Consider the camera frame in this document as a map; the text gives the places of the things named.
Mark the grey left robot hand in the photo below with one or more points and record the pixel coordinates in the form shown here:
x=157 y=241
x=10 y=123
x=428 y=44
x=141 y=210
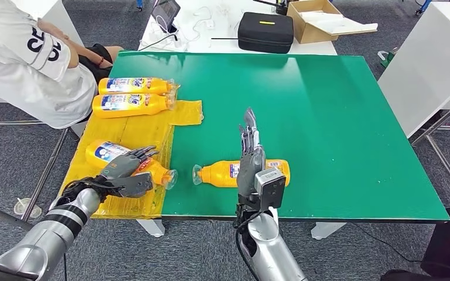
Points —
x=122 y=166

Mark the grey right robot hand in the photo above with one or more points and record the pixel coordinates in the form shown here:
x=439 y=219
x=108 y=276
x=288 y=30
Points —
x=248 y=170

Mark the orange detergent bottle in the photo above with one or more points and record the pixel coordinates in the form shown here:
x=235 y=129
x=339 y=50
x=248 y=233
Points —
x=124 y=105
x=217 y=174
x=132 y=85
x=104 y=152

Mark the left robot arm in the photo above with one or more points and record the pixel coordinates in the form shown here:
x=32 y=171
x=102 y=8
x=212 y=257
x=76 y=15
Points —
x=54 y=229

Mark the person's left forearm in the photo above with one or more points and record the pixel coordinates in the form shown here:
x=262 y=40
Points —
x=87 y=52

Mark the person's right forearm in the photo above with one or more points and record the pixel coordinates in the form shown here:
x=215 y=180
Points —
x=64 y=40

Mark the yellow taped mat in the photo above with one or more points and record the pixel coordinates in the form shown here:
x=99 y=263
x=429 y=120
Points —
x=139 y=130

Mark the white table foot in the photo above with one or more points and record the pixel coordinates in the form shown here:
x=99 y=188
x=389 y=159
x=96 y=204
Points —
x=328 y=230
x=152 y=229

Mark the clear plastic cup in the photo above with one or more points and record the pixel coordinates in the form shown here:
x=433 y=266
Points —
x=18 y=209

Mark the person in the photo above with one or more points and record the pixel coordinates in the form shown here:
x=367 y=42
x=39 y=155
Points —
x=34 y=89

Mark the black carrying case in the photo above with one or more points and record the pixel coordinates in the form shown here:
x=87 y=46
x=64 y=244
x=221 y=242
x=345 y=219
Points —
x=265 y=35

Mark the cardboard box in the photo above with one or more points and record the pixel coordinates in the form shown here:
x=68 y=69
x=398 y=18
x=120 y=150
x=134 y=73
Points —
x=309 y=34

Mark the white table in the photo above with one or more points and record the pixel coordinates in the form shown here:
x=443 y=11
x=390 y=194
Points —
x=227 y=21

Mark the tablet on stand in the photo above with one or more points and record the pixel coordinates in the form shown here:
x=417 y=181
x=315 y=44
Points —
x=166 y=12

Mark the black tool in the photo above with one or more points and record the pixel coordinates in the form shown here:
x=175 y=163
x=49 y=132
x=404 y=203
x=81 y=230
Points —
x=281 y=7

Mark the white foam sheet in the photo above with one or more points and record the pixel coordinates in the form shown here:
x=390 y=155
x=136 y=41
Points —
x=340 y=23

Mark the small green object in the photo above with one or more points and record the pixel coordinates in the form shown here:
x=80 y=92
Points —
x=387 y=59

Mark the large white cabinet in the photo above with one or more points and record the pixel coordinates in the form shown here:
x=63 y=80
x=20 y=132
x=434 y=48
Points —
x=425 y=60

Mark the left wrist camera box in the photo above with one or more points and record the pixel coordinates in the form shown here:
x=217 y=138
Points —
x=137 y=185

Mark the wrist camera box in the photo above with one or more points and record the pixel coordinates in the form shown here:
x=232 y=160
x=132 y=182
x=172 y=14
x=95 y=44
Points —
x=270 y=190
x=137 y=185

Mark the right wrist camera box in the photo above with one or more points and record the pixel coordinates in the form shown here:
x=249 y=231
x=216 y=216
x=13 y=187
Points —
x=270 y=190

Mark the metal chair frame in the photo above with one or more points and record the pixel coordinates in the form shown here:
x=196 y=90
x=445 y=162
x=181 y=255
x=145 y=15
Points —
x=0 y=214

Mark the metal table frame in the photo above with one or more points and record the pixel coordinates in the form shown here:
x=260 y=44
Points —
x=449 y=113

